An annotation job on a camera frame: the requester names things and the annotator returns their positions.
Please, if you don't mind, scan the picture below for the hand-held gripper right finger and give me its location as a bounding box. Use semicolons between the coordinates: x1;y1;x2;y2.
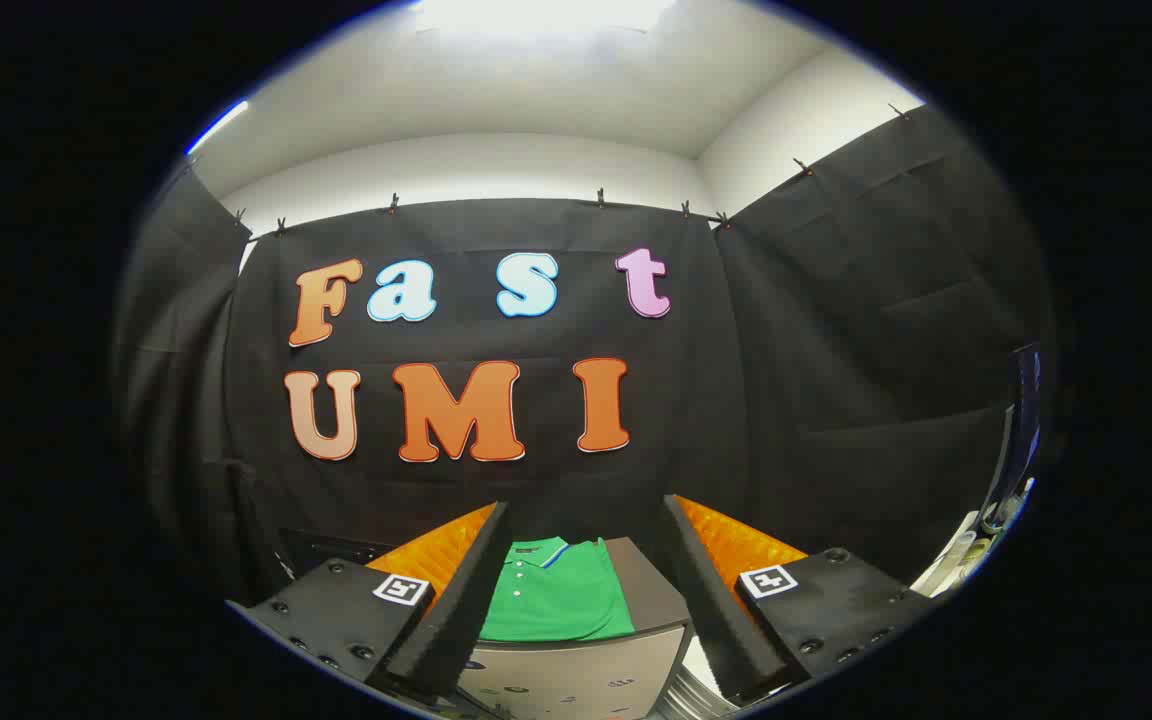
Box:
662;493;939;707

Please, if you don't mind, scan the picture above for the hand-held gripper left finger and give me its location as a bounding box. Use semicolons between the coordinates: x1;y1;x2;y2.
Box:
224;500;515;709

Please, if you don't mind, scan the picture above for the green polo shirt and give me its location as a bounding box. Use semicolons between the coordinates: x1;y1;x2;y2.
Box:
479;537;637;643

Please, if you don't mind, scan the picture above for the white object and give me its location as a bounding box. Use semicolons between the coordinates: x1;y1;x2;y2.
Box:
911;510;999;599

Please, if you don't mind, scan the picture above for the ceiling light strip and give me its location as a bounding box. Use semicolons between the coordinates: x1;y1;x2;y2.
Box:
186;100;250;157

